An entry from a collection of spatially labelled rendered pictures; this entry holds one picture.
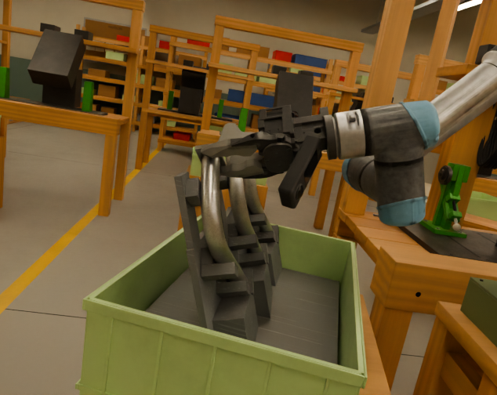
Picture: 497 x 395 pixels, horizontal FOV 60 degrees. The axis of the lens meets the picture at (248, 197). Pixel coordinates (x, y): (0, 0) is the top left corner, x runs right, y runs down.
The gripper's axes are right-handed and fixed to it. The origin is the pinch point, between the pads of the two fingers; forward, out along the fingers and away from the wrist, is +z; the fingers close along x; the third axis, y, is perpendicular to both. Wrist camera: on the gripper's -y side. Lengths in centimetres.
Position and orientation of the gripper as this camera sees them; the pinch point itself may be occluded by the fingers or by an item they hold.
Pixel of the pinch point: (212, 164)
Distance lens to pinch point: 71.2
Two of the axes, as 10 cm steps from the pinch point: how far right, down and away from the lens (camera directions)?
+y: -0.2, -8.3, 5.5
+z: -9.8, 1.2, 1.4
